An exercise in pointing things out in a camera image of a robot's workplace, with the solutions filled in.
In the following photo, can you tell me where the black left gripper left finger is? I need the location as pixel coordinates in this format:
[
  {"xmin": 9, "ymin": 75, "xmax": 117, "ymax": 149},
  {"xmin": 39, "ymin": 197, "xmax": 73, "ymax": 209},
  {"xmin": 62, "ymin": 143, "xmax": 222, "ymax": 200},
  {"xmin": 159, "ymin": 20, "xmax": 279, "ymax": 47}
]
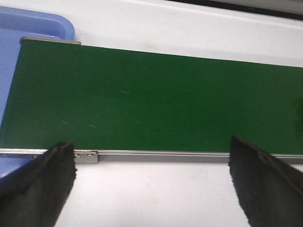
[{"xmin": 0, "ymin": 142, "xmax": 76, "ymax": 227}]

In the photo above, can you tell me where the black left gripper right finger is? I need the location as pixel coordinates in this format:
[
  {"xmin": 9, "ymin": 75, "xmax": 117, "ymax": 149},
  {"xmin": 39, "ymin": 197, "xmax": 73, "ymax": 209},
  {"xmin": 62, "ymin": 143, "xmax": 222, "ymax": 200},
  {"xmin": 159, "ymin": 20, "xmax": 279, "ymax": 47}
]
[{"xmin": 229, "ymin": 136, "xmax": 303, "ymax": 227}]

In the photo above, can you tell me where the green conveyor belt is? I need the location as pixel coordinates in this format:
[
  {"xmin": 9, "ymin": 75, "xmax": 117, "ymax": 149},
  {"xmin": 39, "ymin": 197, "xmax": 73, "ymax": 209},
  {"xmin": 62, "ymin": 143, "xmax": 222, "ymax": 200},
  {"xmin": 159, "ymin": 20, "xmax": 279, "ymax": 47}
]
[{"xmin": 0, "ymin": 39, "xmax": 303, "ymax": 154}]

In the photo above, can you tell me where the blue plastic bin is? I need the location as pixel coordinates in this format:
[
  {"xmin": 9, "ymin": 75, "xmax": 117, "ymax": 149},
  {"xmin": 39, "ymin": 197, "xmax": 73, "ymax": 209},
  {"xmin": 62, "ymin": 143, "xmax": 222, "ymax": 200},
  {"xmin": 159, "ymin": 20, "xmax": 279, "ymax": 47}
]
[{"xmin": 0, "ymin": 6, "xmax": 76, "ymax": 179}]

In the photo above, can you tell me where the aluminium conveyor frame rail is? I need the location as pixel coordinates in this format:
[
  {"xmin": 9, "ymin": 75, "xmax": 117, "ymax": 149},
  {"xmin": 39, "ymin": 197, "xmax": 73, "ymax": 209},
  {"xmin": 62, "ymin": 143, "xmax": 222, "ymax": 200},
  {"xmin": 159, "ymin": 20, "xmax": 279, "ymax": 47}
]
[{"xmin": 0, "ymin": 148, "xmax": 303, "ymax": 165}]

